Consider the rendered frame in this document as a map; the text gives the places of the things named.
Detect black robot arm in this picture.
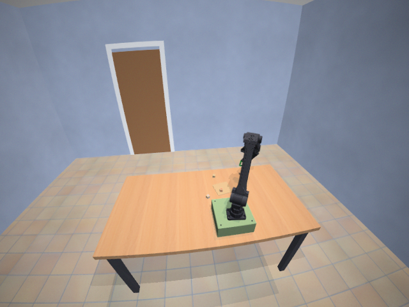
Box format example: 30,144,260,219
226,132,262,221

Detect beige flat mat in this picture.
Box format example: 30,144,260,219
212,182,232,196

